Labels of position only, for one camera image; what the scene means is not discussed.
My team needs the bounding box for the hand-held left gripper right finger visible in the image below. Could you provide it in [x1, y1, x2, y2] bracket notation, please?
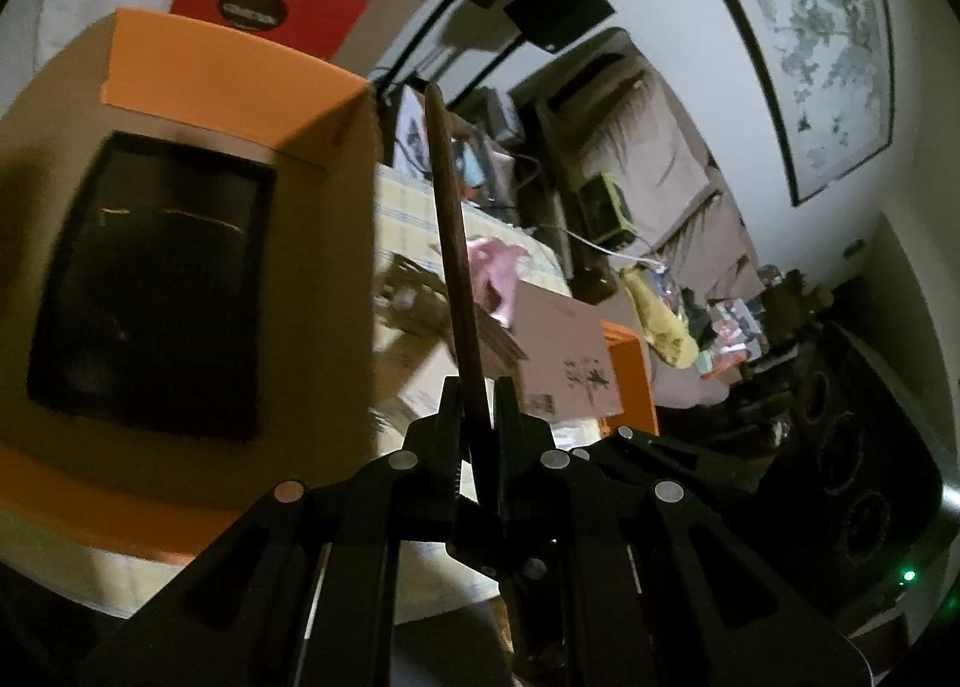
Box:
[493, 378, 875, 687]

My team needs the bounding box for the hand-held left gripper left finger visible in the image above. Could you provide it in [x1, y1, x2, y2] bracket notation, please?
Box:
[75, 376, 470, 687]

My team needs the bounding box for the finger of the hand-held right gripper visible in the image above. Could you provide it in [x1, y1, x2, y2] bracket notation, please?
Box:
[574, 423, 760, 502]

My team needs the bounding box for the pink ribbon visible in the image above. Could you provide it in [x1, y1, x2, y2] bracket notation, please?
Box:
[431, 237, 530, 328]

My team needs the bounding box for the brown wooden stick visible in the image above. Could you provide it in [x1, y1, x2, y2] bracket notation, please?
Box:
[424, 84, 503, 515]

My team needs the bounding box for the orange cardboard box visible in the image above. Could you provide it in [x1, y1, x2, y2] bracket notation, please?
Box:
[0, 8, 376, 568]

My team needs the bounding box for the orange plastic crate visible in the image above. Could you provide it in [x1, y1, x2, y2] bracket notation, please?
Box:
[598, 319, 661, 437]

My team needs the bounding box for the small cardboard box with label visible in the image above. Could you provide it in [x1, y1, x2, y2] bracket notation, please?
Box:
[480, 282, 623, 422]

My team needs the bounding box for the green box device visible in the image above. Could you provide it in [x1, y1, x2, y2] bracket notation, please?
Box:
[574, 173, 638, 249]

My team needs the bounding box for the white printed box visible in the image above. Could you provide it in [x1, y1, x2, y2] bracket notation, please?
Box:
[394, 87, 451, 178]

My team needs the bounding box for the wooden sofa with beige cushions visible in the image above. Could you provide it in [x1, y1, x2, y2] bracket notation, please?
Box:
[510, 27, 758, 283]

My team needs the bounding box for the black flat case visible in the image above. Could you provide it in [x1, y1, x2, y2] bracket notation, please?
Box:
[28, 130, 278, 442]

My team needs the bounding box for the framed ink painting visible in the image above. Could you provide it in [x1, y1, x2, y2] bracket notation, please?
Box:
[699, 0, 897, 208]

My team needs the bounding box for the white cable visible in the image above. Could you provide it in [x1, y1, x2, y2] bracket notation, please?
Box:
[555, 226, 665, 272]

